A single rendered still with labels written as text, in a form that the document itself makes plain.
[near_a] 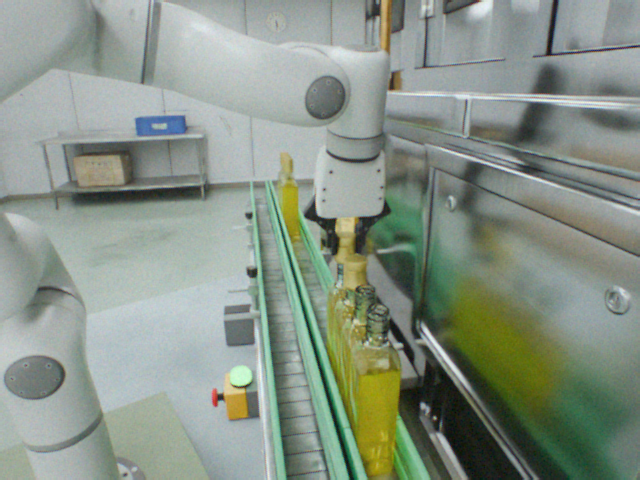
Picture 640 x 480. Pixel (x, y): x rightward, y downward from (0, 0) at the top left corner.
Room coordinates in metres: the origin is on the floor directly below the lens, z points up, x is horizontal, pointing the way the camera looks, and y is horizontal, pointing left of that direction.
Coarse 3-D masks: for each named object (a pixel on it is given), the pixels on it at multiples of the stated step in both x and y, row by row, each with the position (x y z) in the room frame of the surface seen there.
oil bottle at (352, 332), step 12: (348, 324) 0.49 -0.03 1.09; (360, 324) 0.48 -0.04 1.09; (348, 336) 0.48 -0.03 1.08; (360, 336) 0.47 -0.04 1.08; (348, 348) 0.47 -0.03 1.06; (348, 360) 0.47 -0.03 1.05; (348, 372) 0.47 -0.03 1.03; (348, 384) 0.47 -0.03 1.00; (348, 396) 0.47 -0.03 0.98; (348, 408) 0.47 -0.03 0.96
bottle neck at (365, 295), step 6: (360, 288) 0.50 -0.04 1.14; (366, 288) 0.50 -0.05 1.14; (372, 288) 0.50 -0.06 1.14; (360, 294) 0.48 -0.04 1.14; (366, 294) 0.48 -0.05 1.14; (372, 294) 0.48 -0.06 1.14; (360, 300) 0.48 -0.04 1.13; (366, 300) 0.48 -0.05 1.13; (372, 300) 0.48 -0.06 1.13; (354, 306) 0.50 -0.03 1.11; (360, 306) 0.48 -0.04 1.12; (366, 306) 0.48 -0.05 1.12; (360, 312) 0.48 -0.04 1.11; (354, 318) 0.49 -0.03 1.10; (360, 318) 0.48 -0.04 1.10
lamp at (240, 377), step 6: (240, 366) 0.70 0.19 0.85; (234, 372) 0.68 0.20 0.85; (240, 372) 0.68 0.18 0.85; (246, 372) 0.68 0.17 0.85; (234, 378) 0.67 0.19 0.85; (240, 378) 0.67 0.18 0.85; (246, 378) 0.67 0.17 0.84; (234, 384) 0.67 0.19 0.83; (240, 384) 0.67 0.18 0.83; (246, 384) 0.67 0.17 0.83
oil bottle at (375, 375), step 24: (360, 360) 0.42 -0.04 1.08; (384, 360) 0.42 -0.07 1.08; (360, 384) 0.41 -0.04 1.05; (384, 384) 0.41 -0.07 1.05; (360, 408) 0.41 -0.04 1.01; (384, 408) 0.41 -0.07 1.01; (360, 432) 0.41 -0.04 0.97; (384, 432) 0.41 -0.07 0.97; (360, 456) 0.41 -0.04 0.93; (384, 456) 0.41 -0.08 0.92
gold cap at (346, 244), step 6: (336, 234) 0.61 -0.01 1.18; (342, 234) 0.61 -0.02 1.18; (348, 234) 0.61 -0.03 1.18; (354, 234) 0.61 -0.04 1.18; (342, 240) 0.59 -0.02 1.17; (348, 240) 0.59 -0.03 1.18; (354, 240) 0.60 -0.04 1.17; (336, 246) 0.60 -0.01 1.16; (342, 246) 0.59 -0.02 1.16; (348, 246) 0.59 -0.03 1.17; (354, 246) 0.60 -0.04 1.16; (336, 252) 0.60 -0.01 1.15; (342, 252) 0.59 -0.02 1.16; (348, 252) 0.59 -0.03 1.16; (354, 252) 0.60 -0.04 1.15; (336, 258) 0.60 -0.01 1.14; (342, 258) 0.59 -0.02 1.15
